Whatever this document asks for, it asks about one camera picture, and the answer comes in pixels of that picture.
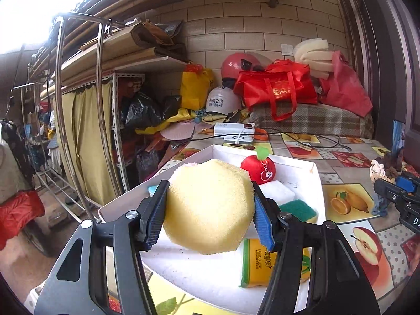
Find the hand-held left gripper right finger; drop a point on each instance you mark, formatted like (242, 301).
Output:
(264, 226)

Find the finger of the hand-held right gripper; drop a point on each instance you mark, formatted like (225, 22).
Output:
(407, 184)
(388, 188)

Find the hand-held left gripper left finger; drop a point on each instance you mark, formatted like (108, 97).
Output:
(157, 216)

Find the white foam sponge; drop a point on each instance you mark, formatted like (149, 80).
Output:
(277, 193)

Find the green and yellow scouring sponge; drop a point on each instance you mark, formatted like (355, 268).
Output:
(300, 210)

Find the yellow tissue pack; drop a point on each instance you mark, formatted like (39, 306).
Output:
(254, 265)

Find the yellow foam sponge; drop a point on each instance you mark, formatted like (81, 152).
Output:
(210, 203)

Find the red plush apple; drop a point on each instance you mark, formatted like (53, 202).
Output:
(259, 169)

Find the white shallow tray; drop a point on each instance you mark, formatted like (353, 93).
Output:
(197, 269)

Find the teal sponge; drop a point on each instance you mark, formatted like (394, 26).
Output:
(153, 191)

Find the fruit print tablecloth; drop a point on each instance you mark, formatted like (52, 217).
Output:
(354, 177)

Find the pink hand fan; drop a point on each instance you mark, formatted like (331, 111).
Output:
(178, 133)

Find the white angle iron shelf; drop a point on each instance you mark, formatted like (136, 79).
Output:
(116, 131)

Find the white power bank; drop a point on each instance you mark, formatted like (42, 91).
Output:
(233, 128)

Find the plaid blanket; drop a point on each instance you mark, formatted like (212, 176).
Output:
(311, 119)

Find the yellow curtain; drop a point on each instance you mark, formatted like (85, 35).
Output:
(88, 137)

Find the black plastic bag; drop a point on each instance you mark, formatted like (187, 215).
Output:
(144, 110)

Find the pink red plastic bag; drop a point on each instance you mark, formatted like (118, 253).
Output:
(347, 88)

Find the brown wooden door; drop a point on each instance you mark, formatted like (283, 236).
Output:
(387, 55)

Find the white helmet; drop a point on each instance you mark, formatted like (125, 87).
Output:
(223, 101)

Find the yellow plastic bag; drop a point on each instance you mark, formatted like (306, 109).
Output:
(195, 88)

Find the red padded cloth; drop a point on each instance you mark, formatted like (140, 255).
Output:
(16, 216)

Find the red tote bag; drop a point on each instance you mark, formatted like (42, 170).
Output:
(275, 85)

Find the metal rack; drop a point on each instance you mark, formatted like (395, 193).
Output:
(59, 105)

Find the white foam padding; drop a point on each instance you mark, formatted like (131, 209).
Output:
(311, 54)

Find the stack of wooden boards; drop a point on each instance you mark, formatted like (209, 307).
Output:
(131, 60)

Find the red helmet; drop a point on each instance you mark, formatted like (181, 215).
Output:
(233, 67)

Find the brown bag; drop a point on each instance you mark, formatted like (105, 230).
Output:
(154, 36)

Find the wall socket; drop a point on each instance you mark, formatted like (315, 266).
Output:
(287, 49)

